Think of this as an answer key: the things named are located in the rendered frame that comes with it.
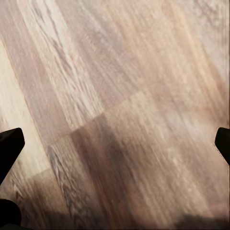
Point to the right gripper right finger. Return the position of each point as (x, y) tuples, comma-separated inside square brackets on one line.
[(222, 141)]

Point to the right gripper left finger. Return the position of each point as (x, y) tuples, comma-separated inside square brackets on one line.
[(11, 144)]

